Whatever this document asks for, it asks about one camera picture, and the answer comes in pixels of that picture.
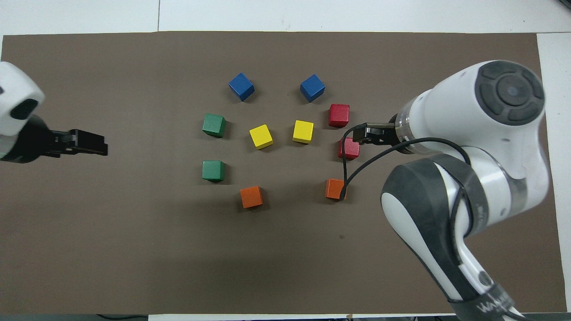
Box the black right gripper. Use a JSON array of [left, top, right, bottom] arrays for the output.
[[357, 115, 401, 148]]

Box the black cable at table edge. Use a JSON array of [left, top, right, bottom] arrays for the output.
[[96, 314, 149, 321]]

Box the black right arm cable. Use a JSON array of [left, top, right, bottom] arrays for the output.
[[340, 123, 473, 250]]

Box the brown paper mat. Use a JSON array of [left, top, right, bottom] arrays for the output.
[[0, 31, 567, 315]]

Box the orange wooden cube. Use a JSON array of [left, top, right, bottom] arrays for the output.
[[325, 179, 348, 200], [240, 185, 263, 209]]

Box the green wooden cube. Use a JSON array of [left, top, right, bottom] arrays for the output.
[[202, 113, 227, 138], [202, 160, 226, 182]]

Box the blue wooden cube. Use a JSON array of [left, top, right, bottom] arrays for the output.
[[228, 73, 255, 102], [300, 74, 326, 103]]

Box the yellow wooden cube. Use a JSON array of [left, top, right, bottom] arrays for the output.
[[293, 120, 314, 144], [249, 124, 274, 150]]

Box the red wooden cube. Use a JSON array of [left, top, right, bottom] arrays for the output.
[[338, 137, 360, 160], [328, 104, 350, 128]]

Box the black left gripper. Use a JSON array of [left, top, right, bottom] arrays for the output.
[[7, 115, 108, 163]]

